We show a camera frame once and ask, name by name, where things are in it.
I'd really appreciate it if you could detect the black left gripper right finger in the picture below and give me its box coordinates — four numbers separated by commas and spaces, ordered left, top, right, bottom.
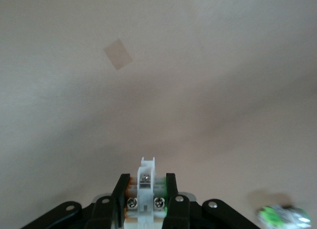
163, 173, 191, 229

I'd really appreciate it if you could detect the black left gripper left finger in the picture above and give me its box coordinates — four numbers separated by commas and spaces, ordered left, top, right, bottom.
91, 173, 131, 229

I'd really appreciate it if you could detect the pale rectangular tape patch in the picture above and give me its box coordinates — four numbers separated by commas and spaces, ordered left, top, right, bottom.
103, 39, 132, 71

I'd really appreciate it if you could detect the white switch with green button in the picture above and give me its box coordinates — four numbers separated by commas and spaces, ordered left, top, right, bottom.
256, 205, 312, 229

